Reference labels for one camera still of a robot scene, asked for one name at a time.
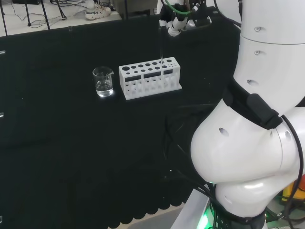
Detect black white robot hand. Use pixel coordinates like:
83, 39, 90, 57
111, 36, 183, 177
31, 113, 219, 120
158, 0, 190, 37

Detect clear glass rod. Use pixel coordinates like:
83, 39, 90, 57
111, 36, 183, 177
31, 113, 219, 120
160, 26, 165, 68

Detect white test tube rack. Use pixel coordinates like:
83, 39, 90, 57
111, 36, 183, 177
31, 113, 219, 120
118, 56, 183, 101

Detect person's foot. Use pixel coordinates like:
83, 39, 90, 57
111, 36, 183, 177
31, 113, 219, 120
85, 0, 112, 21

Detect clear glass beaker with water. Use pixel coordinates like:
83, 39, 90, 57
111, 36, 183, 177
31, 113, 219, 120
92, 66, 114, 98

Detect black tripod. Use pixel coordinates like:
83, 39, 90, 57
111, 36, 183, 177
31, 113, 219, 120
55, 0, 68, 21
0, 0, 51, 37

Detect black bench cloth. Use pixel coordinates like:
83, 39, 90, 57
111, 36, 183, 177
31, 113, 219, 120
0, 13, 243, 228

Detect yellow stop button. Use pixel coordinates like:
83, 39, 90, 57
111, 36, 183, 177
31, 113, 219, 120
282, 173, 305, 204

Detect green cable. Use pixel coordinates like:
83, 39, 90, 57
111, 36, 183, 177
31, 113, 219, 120
164, 0, 196, 15

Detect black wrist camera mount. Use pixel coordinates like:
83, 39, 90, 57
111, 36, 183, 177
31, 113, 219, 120
187, 0, 213, 31

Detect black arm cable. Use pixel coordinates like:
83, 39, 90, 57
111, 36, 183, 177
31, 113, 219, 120
281, 114, 305, 229
213, 0, 243, 27

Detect black cable bundle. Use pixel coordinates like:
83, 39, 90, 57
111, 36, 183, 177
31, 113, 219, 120
163, 111, 216, 200

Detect dark floor cable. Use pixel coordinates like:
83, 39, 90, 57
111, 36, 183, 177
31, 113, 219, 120
10, 4, 50, 25

